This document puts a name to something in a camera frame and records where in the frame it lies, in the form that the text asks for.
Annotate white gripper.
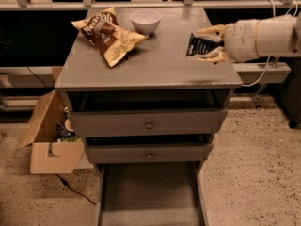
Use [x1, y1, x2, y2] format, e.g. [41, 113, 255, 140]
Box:
[195, 19, 259, 63]

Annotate dark blue rxbar wrapper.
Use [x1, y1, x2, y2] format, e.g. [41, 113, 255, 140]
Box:
[186, 34, 224, 57]

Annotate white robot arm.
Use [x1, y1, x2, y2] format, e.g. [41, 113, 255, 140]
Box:
[195, 14, 301, 63]

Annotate grey top drawer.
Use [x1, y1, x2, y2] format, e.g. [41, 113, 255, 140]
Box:
[69, 109, 227, 137]

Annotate grey wooden drawer cabinet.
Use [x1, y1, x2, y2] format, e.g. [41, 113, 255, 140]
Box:
[54, 6, 244, 226]

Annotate grey middle drawer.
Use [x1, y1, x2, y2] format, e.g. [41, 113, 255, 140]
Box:
[85, 143, 213, 164]

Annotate grey open bottom drawer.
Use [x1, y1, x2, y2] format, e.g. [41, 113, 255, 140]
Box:
[93, 162, 209, 226]

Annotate white ceramic bowl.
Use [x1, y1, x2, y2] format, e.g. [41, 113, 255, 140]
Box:
[131, 10, 161, 35]

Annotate yellow brown chip bag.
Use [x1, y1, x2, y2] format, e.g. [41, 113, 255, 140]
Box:
[72, 7, 147, 68]

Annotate items inside cardboard box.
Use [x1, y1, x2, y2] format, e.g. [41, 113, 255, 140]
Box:
[56, 107, 82, 142]

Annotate open cardboard box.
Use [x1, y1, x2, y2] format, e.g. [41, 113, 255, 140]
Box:
[14, 66, 85, 175]

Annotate white hanging cable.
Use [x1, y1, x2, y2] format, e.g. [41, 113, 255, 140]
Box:
[240, 0, 299, 88]

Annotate metal window rail frame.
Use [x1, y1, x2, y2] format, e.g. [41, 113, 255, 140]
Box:
[0, 0, 301, 10]

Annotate black floor cable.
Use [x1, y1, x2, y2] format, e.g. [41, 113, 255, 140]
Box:
[55, 173, 98, 206]

